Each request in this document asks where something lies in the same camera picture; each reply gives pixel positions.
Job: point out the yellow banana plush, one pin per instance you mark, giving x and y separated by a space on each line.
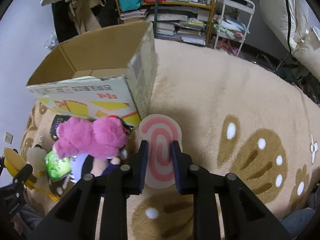
15 162

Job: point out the pink swirl roll plush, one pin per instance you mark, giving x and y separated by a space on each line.
159 131

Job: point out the green pole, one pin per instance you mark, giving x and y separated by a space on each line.
155 19

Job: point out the beige hanging coat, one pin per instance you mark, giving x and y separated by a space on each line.
81 14

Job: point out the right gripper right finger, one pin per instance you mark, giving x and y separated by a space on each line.
181 163

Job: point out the white fluffy pompom keychain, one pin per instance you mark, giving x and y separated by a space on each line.
35 157

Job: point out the white utility cart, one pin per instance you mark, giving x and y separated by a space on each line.
230 32

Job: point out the black hanging garment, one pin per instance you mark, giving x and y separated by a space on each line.
64 27

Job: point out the wooden bookshelf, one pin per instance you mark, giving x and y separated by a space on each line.
210 8

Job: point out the black Face tissue pack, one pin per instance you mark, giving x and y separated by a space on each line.
58 119

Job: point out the cream folded mattress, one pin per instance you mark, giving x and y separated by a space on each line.
290 22

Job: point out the open cardboard box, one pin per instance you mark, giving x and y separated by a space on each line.
109 71

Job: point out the plastic bag of snacks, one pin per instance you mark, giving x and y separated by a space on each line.
52 42

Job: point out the pile of magazines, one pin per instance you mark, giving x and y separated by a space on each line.
186 24

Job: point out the white wall socket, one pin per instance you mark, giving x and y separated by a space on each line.
8 138

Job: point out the green tissue pack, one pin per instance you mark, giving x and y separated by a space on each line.
57 168

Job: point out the pink plush bear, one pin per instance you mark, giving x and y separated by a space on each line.
102 139

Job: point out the white-haired anime plush doll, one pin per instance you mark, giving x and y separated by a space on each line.
85 163

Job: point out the stack of books left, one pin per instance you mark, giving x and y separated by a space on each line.
133 16

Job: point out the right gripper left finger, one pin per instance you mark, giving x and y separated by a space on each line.
139 168

